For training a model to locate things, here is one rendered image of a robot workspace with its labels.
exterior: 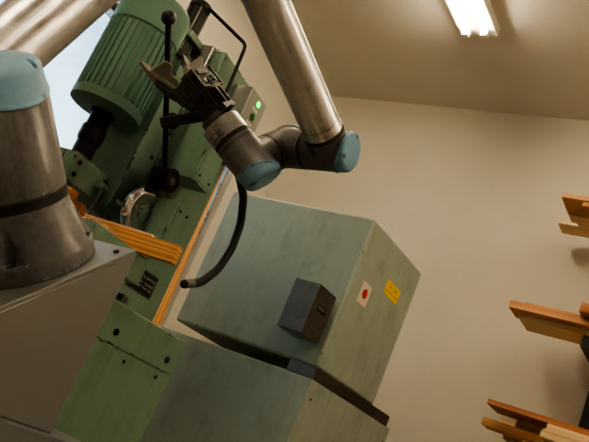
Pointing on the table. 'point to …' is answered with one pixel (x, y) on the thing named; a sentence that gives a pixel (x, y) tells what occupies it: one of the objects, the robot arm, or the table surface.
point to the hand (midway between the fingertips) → (159, 59)
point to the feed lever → (166, 183)
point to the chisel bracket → (81, 174)
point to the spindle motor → (129, 60)
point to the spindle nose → (93, 131)
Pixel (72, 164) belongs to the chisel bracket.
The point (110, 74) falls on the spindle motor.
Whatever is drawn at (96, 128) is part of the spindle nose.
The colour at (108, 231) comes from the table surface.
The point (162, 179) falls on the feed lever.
